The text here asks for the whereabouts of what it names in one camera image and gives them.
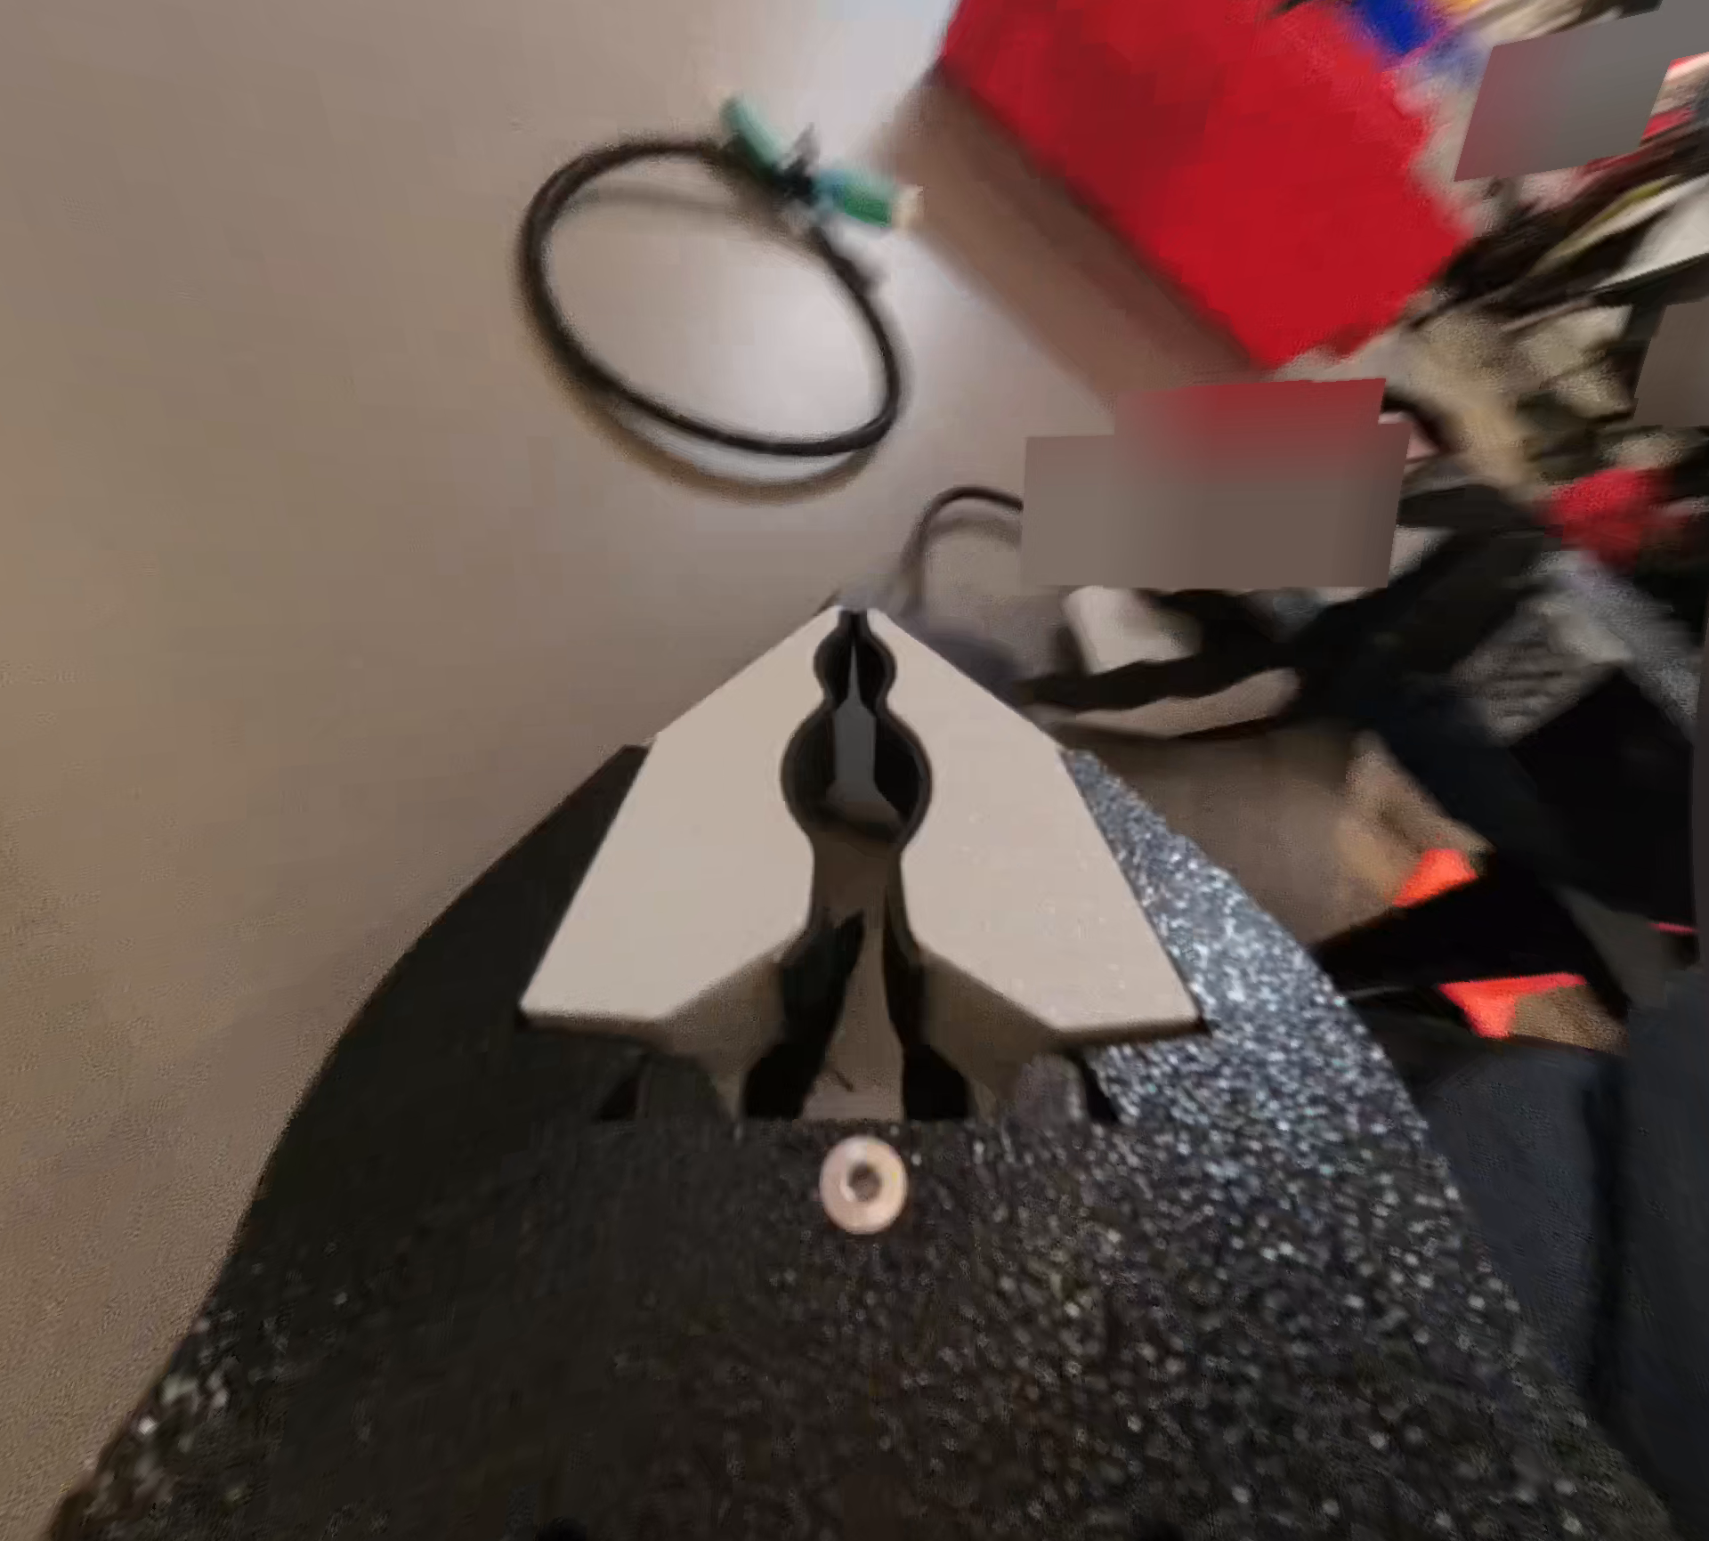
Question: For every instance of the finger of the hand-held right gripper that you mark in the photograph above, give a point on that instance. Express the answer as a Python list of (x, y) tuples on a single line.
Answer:
[(1134, 631), (1175, 701)]

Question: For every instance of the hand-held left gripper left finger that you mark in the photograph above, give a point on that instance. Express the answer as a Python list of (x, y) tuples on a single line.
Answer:
[(667, 902)]

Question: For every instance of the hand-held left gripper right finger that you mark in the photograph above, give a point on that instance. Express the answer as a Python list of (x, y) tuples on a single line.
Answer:
[(1041, 902)]

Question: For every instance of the red plastic bin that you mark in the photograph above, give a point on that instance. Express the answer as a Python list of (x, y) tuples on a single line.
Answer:
[(1202, 126)]

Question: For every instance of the person's dark trouser leg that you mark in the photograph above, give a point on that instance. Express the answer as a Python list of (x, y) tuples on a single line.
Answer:
[(1534, 1169)]

